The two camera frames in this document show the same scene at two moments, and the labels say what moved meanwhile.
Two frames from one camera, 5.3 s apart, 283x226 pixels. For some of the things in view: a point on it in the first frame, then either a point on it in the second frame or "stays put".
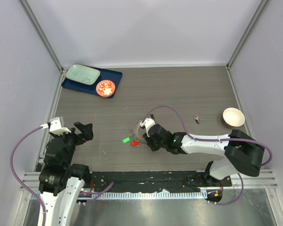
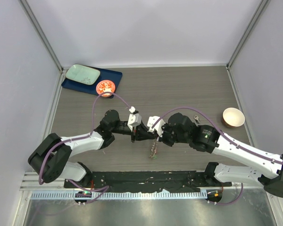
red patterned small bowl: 105,88 stays put
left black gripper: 86,129 to 142,133
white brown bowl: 233,117 stays put
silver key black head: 196,118 stays put
